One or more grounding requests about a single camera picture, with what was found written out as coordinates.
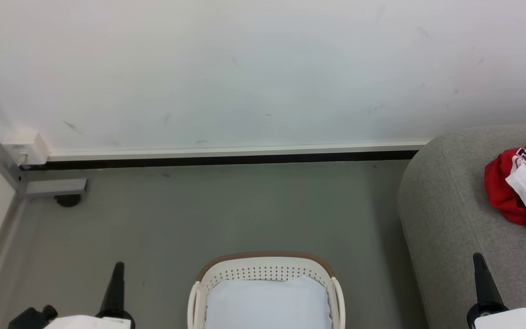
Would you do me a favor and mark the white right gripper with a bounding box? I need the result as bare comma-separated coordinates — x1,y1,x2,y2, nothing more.
467,252,526,329

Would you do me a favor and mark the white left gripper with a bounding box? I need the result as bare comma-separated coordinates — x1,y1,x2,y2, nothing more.
41,261,135,329

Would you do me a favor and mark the red and white jersey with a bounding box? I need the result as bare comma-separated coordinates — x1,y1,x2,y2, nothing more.
484,130,526,243

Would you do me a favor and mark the white basket with brown rim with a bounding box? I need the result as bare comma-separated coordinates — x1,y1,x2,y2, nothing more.
187,251,346,329

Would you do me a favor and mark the black caster wheel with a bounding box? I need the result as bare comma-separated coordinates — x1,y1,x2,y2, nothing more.
54,194,83,208

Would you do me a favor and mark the grey fabric sofa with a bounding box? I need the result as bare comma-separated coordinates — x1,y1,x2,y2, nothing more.
397,124,526,329

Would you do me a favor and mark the pale blue cloth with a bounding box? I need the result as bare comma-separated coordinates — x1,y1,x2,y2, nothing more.
204,275,333,329

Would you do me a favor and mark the white and black baseboard strip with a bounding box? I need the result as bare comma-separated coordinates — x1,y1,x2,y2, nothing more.
19,141,429,171

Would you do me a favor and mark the white wall socket box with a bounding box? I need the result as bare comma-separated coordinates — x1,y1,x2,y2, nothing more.
2,131,50,166

